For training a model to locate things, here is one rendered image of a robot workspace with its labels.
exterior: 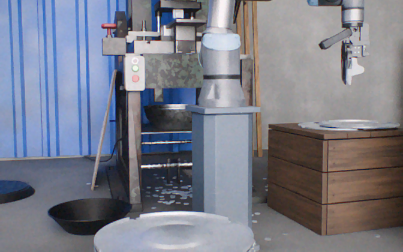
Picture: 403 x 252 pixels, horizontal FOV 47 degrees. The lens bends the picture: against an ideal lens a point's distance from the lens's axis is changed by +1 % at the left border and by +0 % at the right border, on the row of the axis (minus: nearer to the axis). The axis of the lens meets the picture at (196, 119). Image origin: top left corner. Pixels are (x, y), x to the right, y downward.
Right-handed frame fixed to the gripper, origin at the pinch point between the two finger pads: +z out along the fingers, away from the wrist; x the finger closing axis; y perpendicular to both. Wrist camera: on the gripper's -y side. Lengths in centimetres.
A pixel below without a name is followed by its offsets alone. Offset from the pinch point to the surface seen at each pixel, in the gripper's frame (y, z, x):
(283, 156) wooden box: -20.2, 28.9, 13.7
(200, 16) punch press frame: -57, -34, 73
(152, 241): -52, 27, -90
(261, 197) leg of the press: -28, 50, 31
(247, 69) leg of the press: -33.7, -5.2, 31.0
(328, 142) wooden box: -7.3, 20.3, -9.9
